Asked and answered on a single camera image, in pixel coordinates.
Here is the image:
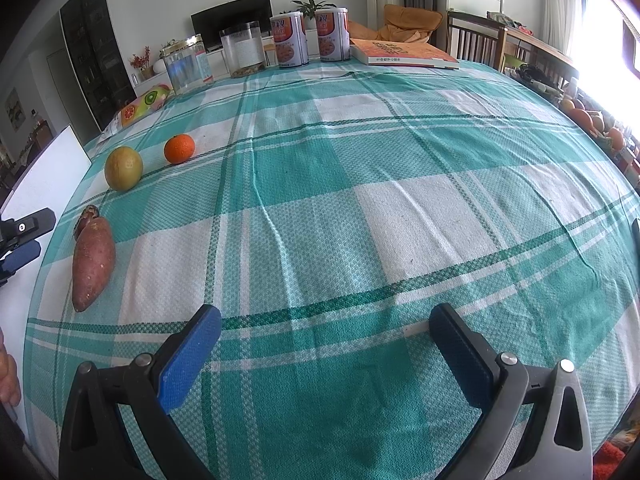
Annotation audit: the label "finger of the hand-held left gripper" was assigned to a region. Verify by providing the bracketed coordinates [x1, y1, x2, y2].
[0, 208, 57, 257]
[0, 239, 42, 287]

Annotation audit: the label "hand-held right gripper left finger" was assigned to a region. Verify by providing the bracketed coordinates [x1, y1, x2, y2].
[59, 304, 222, 480]

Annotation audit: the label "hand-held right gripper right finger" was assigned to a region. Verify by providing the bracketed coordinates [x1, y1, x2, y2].
[429, 302, 593, 480]

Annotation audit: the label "person's left hand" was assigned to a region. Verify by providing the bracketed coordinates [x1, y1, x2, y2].
[0, 327, 22, 408]

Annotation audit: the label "white open box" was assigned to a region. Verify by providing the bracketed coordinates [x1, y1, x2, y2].
[0, 125, 93, 341]

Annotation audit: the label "dark brown chestnut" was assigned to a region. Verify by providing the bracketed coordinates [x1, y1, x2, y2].
[74, 205, 101, 241]

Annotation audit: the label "reddish sweet potato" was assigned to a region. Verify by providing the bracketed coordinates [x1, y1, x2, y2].
[72, 216, 117, 313]

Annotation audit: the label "small green-yellow orange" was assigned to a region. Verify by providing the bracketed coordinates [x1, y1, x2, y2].
[104, 146, 144, 192]

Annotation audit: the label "teal white checked tablecloth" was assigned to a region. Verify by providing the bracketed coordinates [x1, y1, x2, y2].
[22, 55, 640, 480]

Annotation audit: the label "fruit printed packet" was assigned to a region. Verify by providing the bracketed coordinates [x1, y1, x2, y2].
[102, 84, 173, 136]

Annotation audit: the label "orange tangerine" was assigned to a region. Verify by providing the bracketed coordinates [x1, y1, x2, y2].
[164, 133, 196, 165]

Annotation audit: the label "red fluffy cloth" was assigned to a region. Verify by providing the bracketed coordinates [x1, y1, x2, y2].
[592, 440, 626, 480]

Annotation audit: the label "black glass cabinet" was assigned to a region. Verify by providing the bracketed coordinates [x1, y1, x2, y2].
[59, 0, 137, 131]

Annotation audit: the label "red flowers in vase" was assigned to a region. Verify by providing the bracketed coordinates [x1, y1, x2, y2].
[129, 46, 153, 81]

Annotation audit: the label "glass jar with gold lid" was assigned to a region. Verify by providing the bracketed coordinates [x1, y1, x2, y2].
[161, 34, 211, 96]

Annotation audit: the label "white television cabinet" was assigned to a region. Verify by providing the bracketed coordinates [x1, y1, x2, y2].
[135, 42, 278, 83]

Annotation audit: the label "basket of fruit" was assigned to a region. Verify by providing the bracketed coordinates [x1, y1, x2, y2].
[557, 97, 628, 153]

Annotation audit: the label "clear canister with black lid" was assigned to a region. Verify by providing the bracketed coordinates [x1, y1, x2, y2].
[220, 21, 266, 79]

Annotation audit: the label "black television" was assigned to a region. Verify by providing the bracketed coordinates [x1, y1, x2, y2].
[191, 0, 273, 51]

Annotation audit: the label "orange book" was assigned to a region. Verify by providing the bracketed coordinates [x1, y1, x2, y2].
[350, 37, 460, 70]

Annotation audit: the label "white red printed can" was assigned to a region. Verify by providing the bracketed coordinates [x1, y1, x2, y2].
[270, 11, 309, 69]
[315, 7, 349, 61]

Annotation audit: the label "dark wooden chair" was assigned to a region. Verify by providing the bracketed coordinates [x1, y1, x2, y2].
[446, 10, 508, 71]

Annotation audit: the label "orange beanbag chair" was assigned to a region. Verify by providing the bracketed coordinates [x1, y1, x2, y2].
[347, 4, 445, 45]

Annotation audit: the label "large green potted plant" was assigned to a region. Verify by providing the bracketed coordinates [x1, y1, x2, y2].
[291, 0, 337, 28]

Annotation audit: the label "white curtain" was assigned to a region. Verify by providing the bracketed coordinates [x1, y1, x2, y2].
[542, 0, 586, 56]

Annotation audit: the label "framed wall picture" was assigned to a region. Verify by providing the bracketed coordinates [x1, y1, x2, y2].
[5, 87, 26, 133]

